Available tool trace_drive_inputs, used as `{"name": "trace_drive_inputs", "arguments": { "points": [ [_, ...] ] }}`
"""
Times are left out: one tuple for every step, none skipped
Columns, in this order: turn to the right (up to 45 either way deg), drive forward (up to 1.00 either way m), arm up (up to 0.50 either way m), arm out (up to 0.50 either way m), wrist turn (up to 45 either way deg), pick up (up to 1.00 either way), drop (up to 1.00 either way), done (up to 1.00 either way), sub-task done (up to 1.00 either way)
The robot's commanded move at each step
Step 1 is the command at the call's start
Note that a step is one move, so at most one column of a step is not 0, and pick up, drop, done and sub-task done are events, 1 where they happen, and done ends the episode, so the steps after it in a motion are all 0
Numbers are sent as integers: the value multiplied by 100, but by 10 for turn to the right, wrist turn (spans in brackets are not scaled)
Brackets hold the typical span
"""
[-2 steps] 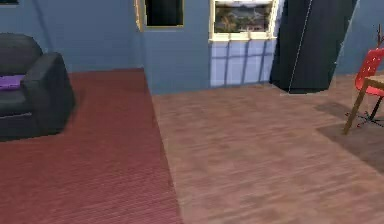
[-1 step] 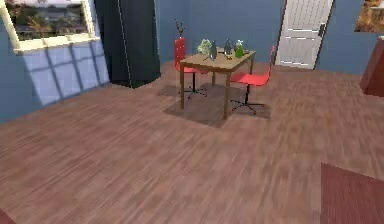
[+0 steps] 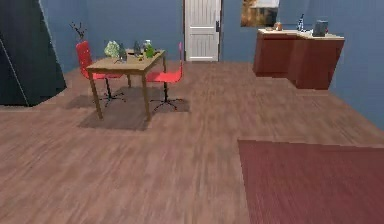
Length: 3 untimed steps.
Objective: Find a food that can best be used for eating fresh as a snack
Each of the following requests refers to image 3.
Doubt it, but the red swivel chair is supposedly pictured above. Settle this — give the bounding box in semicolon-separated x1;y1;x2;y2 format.
145;41;185;113
75;40;127;108

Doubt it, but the wooden dining table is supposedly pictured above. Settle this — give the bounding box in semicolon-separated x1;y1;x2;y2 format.
86;48;168;122

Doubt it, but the green bottle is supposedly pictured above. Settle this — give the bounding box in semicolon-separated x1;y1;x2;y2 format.
143;39;156;59

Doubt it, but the white panelled room door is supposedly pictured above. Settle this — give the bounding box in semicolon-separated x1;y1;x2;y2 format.
183;0;223;63

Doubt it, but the framed landscape picture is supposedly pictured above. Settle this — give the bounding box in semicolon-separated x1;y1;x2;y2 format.
240;0;281;29

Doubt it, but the red-brown counter cabinet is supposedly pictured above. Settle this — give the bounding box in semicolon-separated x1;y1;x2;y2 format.
252;28;346;91

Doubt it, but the bare dark twig plant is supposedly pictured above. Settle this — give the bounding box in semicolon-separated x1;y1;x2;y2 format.
69;21;88;43

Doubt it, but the blue white spray bottle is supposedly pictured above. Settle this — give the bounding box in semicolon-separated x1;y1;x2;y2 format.
296;13;306;33

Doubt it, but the dark red carpet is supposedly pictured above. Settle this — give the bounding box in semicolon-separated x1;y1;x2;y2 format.
237;139;384;224

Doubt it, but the grey toaster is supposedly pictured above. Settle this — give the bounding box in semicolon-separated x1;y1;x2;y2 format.
312;19;330;38

